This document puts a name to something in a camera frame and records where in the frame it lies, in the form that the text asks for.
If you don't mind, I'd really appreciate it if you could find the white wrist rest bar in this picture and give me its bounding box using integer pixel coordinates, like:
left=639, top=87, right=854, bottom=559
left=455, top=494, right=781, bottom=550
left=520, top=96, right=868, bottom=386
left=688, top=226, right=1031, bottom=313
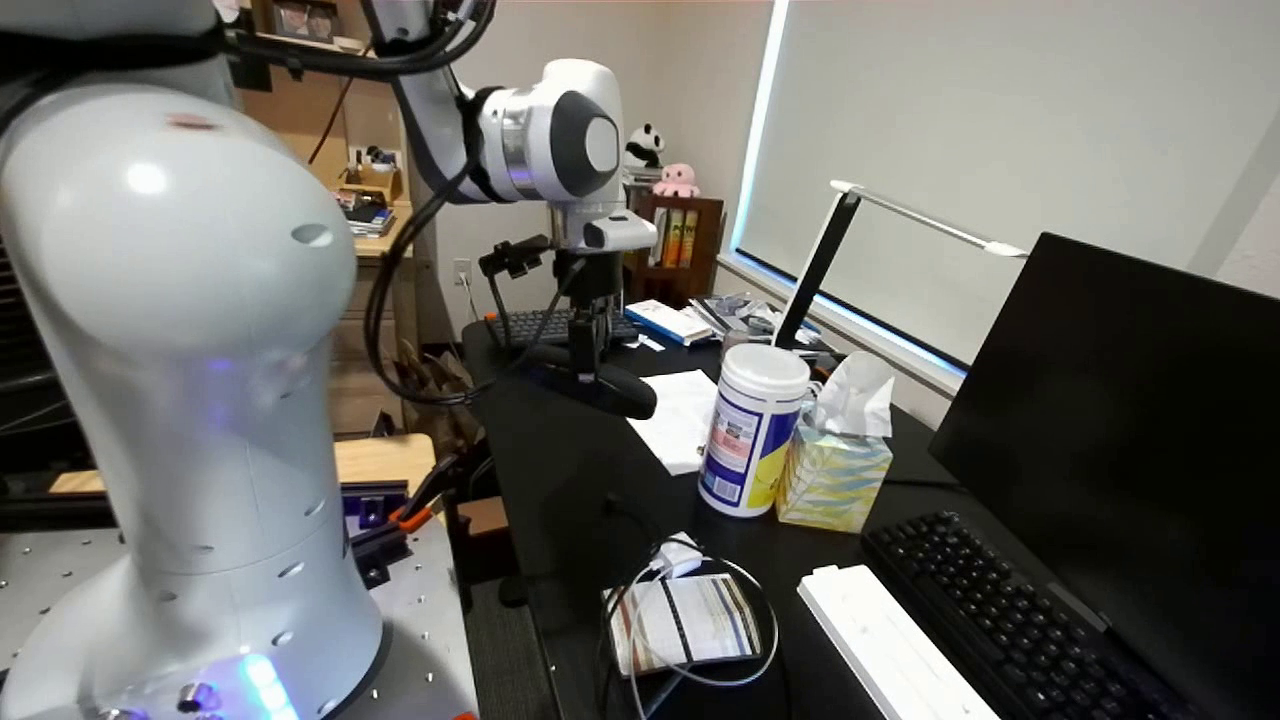
left=796, top=565, right=1001, bottom=720

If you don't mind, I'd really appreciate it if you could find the wooden tool box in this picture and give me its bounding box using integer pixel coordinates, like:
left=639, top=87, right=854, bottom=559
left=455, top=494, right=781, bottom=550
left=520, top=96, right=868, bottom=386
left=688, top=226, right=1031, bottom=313
left=49, top=431, right=435, bottom=495

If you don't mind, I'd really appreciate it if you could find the white desk lamp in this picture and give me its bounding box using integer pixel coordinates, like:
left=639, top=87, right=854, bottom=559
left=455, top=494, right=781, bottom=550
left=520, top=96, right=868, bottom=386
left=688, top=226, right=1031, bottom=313
left=777, top=180, right=1022, bottom=360

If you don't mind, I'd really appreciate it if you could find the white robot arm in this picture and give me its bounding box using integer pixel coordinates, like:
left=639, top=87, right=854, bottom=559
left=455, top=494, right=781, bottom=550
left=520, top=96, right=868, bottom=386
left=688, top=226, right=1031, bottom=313
left=0, top=0, right=651, bottom=720

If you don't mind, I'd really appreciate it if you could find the black computer monitor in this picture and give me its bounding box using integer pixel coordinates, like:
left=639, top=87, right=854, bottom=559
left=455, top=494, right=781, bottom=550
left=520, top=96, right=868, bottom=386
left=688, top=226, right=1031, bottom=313
left=933, top=236, right=1280, bottom=720

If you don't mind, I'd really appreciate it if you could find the white wipes canister blue label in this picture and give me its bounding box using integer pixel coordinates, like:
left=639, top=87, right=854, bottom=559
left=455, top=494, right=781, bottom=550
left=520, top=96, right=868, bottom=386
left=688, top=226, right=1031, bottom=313
left=695, top=343, right=811, bottom=521

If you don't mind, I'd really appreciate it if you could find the white blue box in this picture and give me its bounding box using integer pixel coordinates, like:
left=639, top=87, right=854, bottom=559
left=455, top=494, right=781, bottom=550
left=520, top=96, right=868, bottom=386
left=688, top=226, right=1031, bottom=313
left=622, top=300, right=717, bottom=349

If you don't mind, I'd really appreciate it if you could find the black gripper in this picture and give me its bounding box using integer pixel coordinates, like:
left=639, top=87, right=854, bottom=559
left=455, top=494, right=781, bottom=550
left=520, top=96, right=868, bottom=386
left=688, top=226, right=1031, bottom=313
left=550, top=251, right=622, bottom=343

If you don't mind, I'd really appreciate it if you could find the white printed paper sheet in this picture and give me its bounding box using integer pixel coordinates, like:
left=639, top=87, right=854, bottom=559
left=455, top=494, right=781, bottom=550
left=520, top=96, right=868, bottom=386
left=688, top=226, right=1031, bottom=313
left=633, top=368, right=717, bottom=475

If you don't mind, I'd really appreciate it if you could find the white cable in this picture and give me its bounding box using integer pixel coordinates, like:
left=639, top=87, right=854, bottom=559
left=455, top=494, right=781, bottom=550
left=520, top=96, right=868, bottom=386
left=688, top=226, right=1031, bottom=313
left=611, top=528, right=785, bottom=720

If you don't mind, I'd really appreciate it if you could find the black keyboard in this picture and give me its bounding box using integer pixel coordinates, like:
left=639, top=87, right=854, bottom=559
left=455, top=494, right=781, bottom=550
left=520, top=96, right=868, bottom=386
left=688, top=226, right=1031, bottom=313
left=479, top=308, right=569, bottom=349
left=862, top=514, right=1186, bottom=720

